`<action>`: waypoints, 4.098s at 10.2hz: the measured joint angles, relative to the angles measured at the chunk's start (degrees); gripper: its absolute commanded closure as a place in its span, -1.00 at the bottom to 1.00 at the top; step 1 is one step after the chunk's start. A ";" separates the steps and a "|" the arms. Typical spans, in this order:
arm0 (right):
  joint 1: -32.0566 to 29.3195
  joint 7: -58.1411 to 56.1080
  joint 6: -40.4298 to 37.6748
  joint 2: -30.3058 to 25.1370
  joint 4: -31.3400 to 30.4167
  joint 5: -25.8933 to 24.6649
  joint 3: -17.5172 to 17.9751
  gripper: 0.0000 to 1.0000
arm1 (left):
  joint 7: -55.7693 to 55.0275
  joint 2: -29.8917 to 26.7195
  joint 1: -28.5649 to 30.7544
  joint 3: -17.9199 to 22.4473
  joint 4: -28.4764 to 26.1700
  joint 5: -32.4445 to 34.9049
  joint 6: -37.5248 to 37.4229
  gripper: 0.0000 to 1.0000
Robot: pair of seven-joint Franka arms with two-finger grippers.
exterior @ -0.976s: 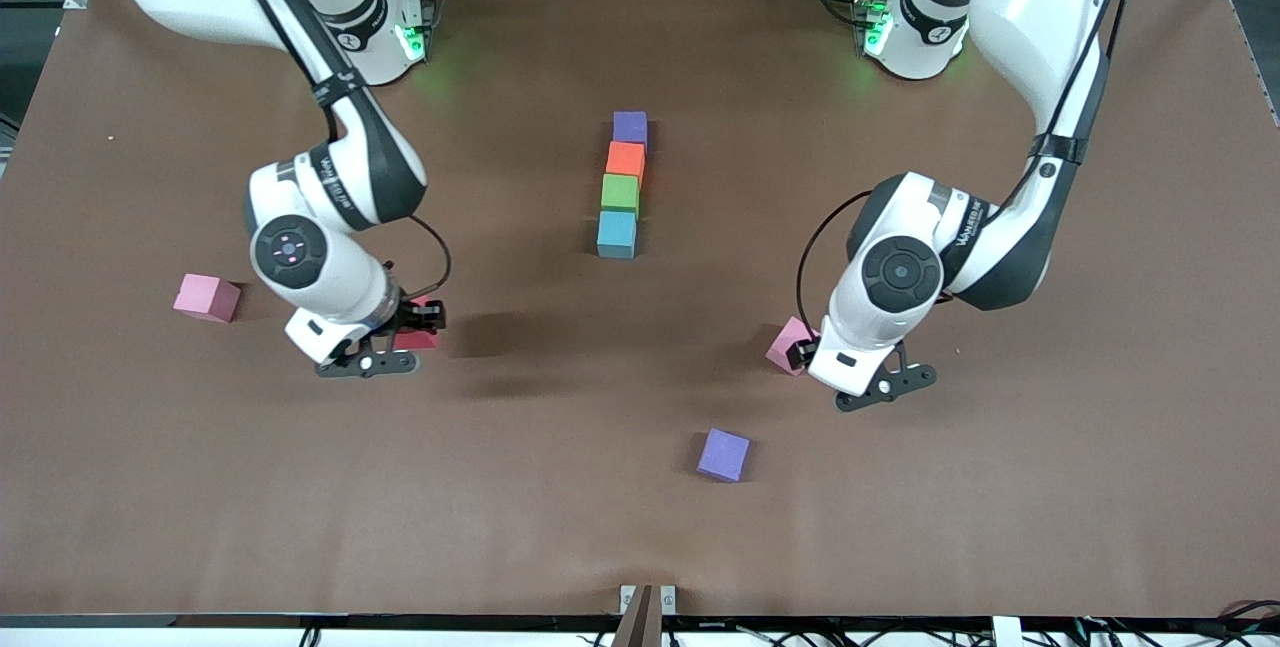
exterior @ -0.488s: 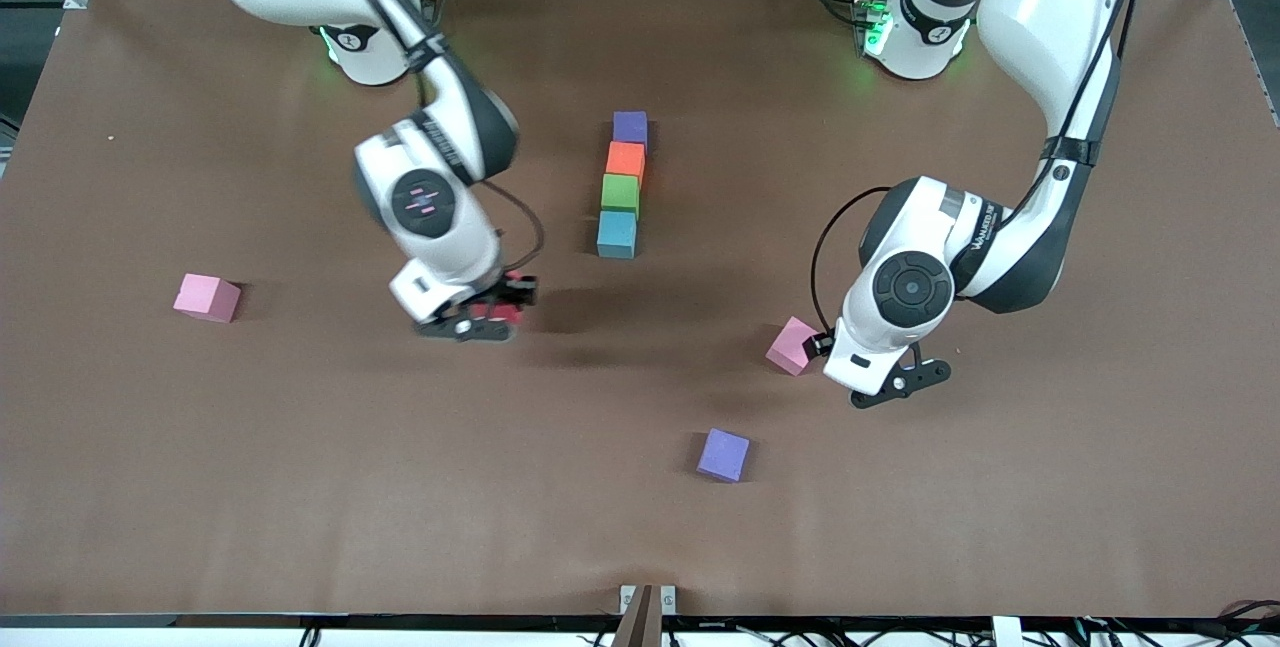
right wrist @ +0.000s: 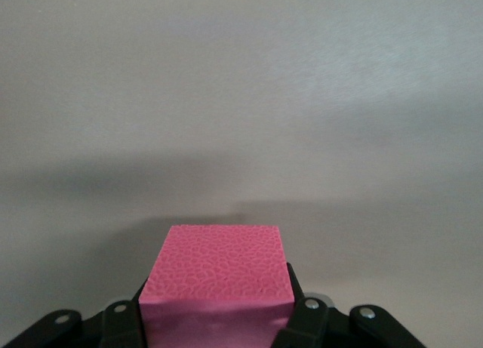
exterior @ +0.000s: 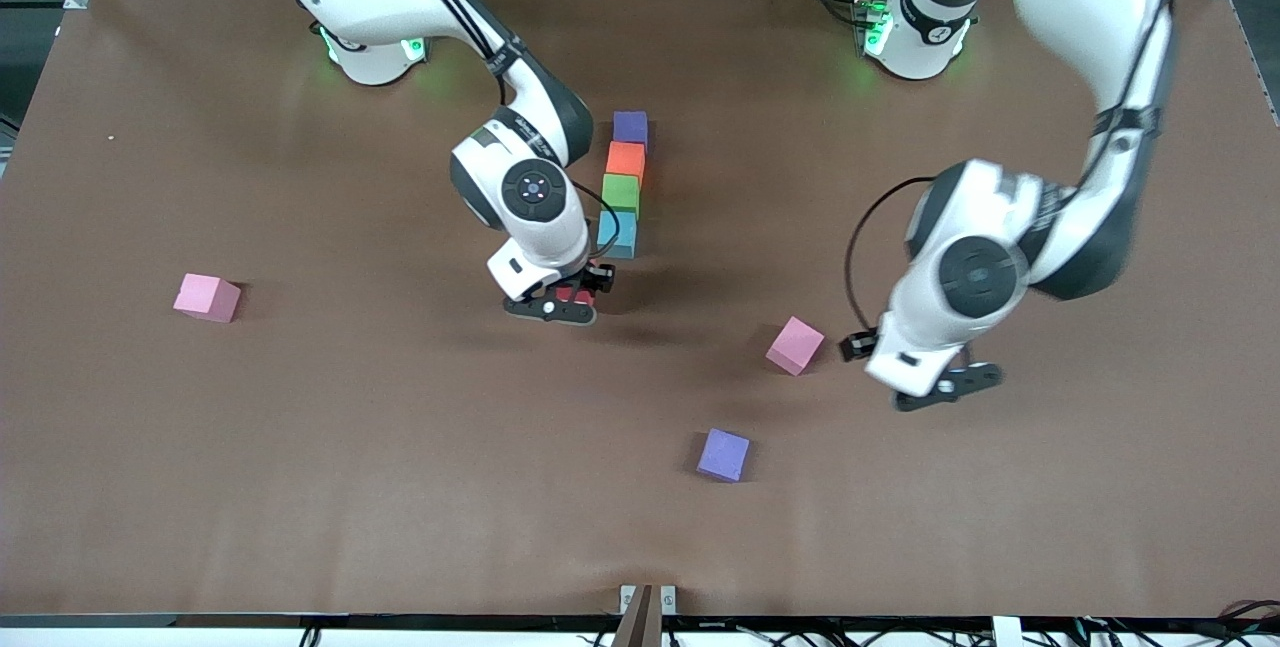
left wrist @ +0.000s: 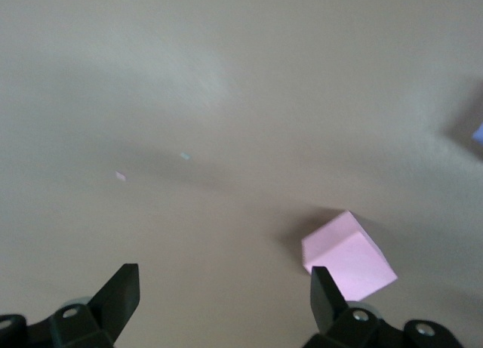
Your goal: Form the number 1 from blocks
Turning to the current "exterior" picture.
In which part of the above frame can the blue foam cube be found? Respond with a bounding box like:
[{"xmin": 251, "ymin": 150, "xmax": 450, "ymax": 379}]
[{"xmin": 596, "ymin": 210, "xmax": 640, "ymax": 260}]

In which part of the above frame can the green foam cube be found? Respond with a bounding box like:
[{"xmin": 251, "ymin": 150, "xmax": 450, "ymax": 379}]
[{"xmin": 601, "ymin": 173, "xmax": 642, "ymax": 215}]

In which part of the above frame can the orange foam cube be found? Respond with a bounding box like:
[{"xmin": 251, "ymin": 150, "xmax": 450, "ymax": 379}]
[{"xmin": 605, "ymin": 141, "xmax": 648, "ymax": 183}]

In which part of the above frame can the pink foam cube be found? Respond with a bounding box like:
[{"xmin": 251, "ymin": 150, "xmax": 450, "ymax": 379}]
[
  {"xmin": 173, "ymin": 273, "xmax": 242, "ymax": 324},
  {"xmin": 765, "ymin": 316, "xmax": 827, "ymax": 377}
]

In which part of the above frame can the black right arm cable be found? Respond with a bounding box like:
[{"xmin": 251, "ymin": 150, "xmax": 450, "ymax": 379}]
[{"xmin": 568, "ymin": 177, "xmax": 621, "ymax": 266}]

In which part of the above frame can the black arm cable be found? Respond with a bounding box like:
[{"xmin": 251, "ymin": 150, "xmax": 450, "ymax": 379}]
[
  {"xmin": 568, "ymin": 177, "xmax": 621, "ymax": 266},
  {"xmin": 845, "ymin": 177, "xmax": 941, "ymax": 328}
]

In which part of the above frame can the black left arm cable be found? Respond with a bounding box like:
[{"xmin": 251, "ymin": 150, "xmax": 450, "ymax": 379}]
[{"xmin": 845, "ymin": 177, "xmax": 941, "ymax": 328}]

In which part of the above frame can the camera mount strut with brackets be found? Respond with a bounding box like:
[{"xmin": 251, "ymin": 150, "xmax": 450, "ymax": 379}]
[{"xmin": 612, "ymin": 584, "xmax": 678, "ymax": 647}]

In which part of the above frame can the black cable bundle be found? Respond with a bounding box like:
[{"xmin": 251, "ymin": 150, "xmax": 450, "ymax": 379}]
[{"xmin": 1075, "ymin": 617, "xmax": 1280, "ymax": 647}]

